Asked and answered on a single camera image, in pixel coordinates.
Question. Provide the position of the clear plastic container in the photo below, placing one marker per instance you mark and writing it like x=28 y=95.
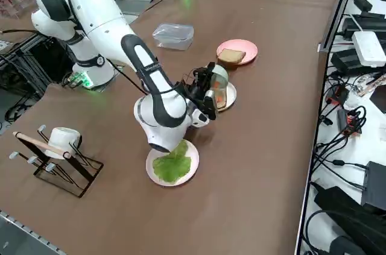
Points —
x=173 y=36

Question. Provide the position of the brown bread slice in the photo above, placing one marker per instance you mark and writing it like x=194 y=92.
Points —
x=230 y=56
x=222 y=104

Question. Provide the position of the green bowl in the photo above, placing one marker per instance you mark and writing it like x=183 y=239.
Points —
x=220 y=75

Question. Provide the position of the pink plate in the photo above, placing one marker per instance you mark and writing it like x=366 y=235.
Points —
x=247 y=47

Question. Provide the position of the small black adapter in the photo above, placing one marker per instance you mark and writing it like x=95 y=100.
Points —
x=363 y=3

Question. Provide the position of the white cup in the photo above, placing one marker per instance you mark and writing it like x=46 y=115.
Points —
x=61 y=140

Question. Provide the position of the green lettuce leaf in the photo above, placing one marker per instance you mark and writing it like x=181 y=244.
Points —
x=172 y=167

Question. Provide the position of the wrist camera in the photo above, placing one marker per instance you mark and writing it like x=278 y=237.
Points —
x=210 y=104

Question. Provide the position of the black power adapter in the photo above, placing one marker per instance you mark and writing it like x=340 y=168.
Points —
x=346 y=60

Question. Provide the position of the white plate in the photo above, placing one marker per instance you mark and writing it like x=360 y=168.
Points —
x=232 y=93

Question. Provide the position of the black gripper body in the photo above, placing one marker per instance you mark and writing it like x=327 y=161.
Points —
x=196 y=92

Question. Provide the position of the aluminium camera post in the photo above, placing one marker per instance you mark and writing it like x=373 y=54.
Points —
x=340 y=8

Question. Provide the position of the white flat box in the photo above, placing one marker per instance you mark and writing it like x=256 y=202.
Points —
x=369 y=48

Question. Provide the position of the pale plate under lettuce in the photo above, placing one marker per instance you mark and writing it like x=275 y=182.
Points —
x=194 y=161

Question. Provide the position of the aluminium table edge rail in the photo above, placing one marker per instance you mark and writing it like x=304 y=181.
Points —
x=310 y=158
x=27 y=229

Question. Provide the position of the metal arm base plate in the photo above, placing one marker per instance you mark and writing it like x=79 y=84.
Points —
x=117 y=69

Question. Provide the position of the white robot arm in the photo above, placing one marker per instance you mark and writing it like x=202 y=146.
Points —
x=102 y=23

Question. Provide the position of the black flat box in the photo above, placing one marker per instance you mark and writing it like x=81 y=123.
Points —
x=375 y=185

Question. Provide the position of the large black bag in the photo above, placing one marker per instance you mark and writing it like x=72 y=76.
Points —
x=343 y=219

